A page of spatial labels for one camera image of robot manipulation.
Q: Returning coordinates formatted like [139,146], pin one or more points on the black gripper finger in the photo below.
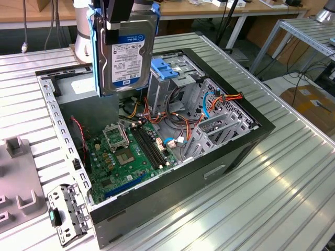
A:
[119,11]

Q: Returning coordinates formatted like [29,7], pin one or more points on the black RAM slot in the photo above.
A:
[151,145]
[148,146]
[154,144]
[145,147]

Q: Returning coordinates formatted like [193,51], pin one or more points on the blue drive cage latch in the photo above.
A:
[165,72]

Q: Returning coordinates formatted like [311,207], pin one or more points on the grey parts rack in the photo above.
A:
[18,177]

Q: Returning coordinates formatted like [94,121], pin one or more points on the wooden desk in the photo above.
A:
[199,10]

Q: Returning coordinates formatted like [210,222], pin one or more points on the green motherboard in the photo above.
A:
[141,171]

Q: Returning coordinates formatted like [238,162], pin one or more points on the metal disk bay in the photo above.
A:
[201,146]

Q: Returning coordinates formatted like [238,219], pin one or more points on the CPU socket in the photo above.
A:
[125,157]

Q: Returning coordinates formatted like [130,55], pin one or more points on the hard disk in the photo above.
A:
[125,65]

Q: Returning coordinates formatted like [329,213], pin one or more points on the blue expansion slot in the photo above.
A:
[125,186]

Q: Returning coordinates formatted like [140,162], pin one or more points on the metal slat side table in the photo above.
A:
[301,28]

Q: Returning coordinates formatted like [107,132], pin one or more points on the black case fan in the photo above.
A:
[77,151]

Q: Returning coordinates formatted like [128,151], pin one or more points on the large cardboard box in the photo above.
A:
[308,109]

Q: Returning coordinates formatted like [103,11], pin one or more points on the metal drive cage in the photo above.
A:
[162,91]

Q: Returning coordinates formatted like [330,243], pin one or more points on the black open PC case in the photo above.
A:
[170,193]

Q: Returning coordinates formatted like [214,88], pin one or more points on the black stand pole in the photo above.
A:
[227,23]

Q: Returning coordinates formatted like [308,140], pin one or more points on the metal expansion slot retainer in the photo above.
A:
[69,198]

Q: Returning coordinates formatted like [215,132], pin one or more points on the grey power supply unit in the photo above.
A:
[86,112]

